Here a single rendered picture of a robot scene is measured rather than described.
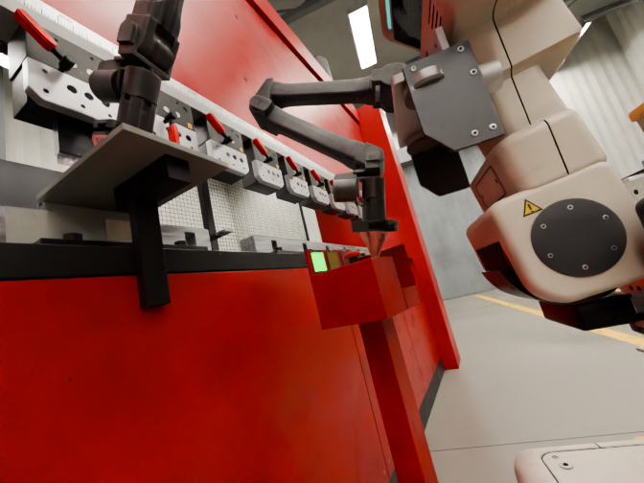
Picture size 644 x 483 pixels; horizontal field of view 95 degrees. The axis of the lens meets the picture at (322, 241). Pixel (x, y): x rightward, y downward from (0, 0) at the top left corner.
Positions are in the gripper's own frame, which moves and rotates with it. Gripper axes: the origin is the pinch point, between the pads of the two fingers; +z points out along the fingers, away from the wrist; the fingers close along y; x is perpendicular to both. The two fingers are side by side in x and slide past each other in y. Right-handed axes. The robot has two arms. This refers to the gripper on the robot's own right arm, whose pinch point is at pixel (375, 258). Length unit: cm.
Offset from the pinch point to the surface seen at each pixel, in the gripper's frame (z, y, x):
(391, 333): 16.6, -5.6, 4.0
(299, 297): 11.0, 22.7, 2.3
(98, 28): -53, 45, 44
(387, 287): 5.7, -7.8, 10.3
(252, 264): 0.9, 22.9, 19.0
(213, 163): -17.1, 11.8, 36.9
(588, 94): -364, -136, -849
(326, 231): -22, 128, -158
